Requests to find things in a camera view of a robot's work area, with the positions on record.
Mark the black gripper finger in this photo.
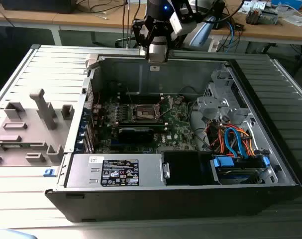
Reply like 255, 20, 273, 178
131, 18, 152, 61
164, 23, 176, 62

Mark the silver CPU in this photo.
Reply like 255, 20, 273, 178
149, 53, 166, 63

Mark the black RAM slot bank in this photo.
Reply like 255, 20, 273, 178
117, 92, 165, 105
117, 120, 170, 133

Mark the CPU socket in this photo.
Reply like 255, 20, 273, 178
132, 103, 164, 122

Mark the copper CPU cooler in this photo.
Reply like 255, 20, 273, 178
245, 6, 263, 25

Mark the black upright box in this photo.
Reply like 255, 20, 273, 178
212, 0, 227, 30

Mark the green motherboard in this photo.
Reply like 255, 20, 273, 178
95, 96, 198, 154

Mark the silver metal drive cage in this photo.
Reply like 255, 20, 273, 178
197, 68, 251, 125

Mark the black graphics card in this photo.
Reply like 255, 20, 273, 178
117, 127, 155, 144

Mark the black box on desk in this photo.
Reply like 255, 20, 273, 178
0, 0, 76, 14

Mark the silver metal drive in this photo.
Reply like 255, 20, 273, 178
261, 8, 281, 25

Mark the wooden desk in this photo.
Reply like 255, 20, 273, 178
0, 0, 302, 47

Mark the hard disk in blue carrier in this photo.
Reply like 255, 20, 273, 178
210, 154, 271, 185

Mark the blue cardboard box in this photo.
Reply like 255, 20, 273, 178
271, 0, 302, 10

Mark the silver power supply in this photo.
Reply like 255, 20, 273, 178
65, 153, 171, 189

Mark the grey parts rack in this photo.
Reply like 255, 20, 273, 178
0, 88, 76, 167

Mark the black PC case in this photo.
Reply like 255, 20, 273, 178
45, 53, 302, 223

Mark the green RAM stick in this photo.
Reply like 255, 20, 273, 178
2, 142, 33, 149

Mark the pale blue blurred object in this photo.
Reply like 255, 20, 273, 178
0, 228, 38, 239

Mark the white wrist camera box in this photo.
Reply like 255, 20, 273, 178
169, 11, 184, 35

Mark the grey case release handle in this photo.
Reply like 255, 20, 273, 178
85, 53, 100, 70

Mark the silver expansion bracket row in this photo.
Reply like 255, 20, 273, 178
76, 79, 97, 154

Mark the orange wire bundle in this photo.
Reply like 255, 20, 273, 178
207, 123, 257, 157

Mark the blue wire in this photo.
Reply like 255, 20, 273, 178
224, 128, 248, 159

